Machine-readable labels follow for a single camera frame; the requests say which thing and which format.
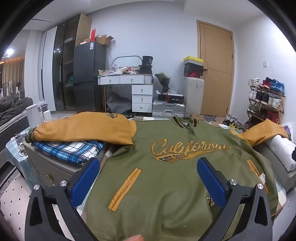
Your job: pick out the white desk with drawers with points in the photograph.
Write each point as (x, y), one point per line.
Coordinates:
(141, 92)

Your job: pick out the wooden door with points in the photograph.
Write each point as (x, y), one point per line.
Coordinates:
(217, 46)

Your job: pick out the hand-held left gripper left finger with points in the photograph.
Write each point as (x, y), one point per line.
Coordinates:
(84, 183)

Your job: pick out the dark wrapped flower bouquet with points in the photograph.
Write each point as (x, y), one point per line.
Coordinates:
(163, 80)

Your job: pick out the white rolled blanket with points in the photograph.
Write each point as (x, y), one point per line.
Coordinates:
(282, 150)

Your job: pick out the blue plaid folded cloth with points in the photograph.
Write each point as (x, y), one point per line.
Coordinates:
(69, 149)

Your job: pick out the small black box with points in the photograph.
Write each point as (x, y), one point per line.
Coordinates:
(162, 97)

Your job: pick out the open cardboard box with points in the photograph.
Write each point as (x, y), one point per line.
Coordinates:
(104, 40)

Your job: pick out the silver suitcase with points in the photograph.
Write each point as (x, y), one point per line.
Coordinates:
(168, 109)

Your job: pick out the checked blanket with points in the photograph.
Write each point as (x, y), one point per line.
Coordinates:
(18, 162)

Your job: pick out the white trash can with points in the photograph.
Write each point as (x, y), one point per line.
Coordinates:
(33, 115)

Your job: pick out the white cylinder container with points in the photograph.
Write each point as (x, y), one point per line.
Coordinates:
(47, 115)

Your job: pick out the black bag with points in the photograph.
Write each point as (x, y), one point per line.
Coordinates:
(146, 66)

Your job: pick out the black box red trim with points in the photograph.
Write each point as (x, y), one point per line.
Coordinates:
(175, 99)

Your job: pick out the desk clutter pile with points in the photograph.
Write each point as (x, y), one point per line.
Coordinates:
(118, 70)

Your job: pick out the dark grey bag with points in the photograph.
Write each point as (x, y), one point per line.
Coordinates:
(118, 103)

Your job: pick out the green jacket yellow sleeves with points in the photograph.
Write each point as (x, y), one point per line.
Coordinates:
(161, 185)

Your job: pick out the dark duvet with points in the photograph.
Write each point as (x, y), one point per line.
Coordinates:
(13, 109)

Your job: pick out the grey floor cloth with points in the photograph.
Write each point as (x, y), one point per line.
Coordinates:
(209, 118)

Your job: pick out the arched mirror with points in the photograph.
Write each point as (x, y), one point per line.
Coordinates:
(126, 62)

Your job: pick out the person's left hand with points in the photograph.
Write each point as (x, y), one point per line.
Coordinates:
(135, 238)

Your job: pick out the white suitcase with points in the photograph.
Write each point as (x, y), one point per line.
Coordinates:
(193, 97)

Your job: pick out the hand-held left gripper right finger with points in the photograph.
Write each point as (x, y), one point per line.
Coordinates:
(211, 183)

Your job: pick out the beige curtain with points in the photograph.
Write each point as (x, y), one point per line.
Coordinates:
(13, 74)

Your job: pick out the pile of floor shoes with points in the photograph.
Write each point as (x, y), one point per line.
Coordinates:
(233, 122)

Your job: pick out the small cardboard box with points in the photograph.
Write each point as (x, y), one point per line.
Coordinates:
(196, 117)

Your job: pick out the black white patterned rug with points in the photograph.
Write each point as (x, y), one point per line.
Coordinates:
(8, 182)

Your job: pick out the black refrigerator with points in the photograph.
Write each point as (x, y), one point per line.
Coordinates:
(89, 69)

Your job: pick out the glass door wardrobe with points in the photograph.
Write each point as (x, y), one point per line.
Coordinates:
(67, 58)

